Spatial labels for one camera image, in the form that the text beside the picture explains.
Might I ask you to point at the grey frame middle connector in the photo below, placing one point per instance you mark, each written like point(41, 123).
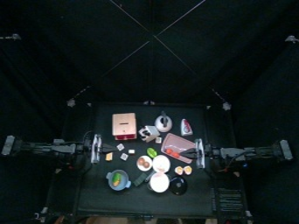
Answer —
point(148, 102)

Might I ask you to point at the dark green rectangular block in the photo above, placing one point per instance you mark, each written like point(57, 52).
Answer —
point(140, 179)

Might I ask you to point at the black toy pan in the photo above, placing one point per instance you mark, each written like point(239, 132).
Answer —
point(178, 185)

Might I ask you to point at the blue toy bowl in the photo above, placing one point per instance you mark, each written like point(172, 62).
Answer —
point(122, 183)

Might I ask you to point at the small white square tile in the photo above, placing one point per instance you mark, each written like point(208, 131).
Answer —
point(124, 157)
point(120, 147)

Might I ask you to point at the yellow green toy corn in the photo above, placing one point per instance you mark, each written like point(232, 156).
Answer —
point(116, 179)

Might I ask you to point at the brown toy food piece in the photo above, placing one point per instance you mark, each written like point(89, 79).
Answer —
point(140, 160)
point(145, 164)

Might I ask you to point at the small white block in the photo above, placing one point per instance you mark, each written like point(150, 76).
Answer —
point(130, 151)

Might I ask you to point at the white toy toaster cube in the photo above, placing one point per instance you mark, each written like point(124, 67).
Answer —
point(148, 133)

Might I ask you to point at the toy egg half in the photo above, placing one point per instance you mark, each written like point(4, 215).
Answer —
point(178, 170)
point(187, 170)

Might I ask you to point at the pink cutting board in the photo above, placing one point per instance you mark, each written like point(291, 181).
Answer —
point(177, 143)

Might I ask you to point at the red toy tomato piece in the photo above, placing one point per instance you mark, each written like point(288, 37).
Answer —
point(168, 151)
point(174, 155)

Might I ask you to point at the small white plate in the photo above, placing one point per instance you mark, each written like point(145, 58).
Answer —
point(144, 169)

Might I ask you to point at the small white cube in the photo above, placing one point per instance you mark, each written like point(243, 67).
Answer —
point(157, 140)

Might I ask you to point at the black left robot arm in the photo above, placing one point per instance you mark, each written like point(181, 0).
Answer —
point(46, 148)

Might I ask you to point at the pink toy box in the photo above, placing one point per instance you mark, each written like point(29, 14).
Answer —
point(124, 126)

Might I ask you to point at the grey frame corner connector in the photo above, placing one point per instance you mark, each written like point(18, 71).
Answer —
point(291, 39)
point(70, 102)
point(225, 106)

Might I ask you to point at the orange toy cheese piece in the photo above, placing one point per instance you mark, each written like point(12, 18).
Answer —
point(109, 156)

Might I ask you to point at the white and red toy iron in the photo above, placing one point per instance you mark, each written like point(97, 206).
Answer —
point(185, 127)

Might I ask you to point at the white and pink round plate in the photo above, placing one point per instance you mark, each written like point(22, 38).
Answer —
point(158, 183)

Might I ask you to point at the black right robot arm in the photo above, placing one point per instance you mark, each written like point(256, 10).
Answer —
point(248, 152)

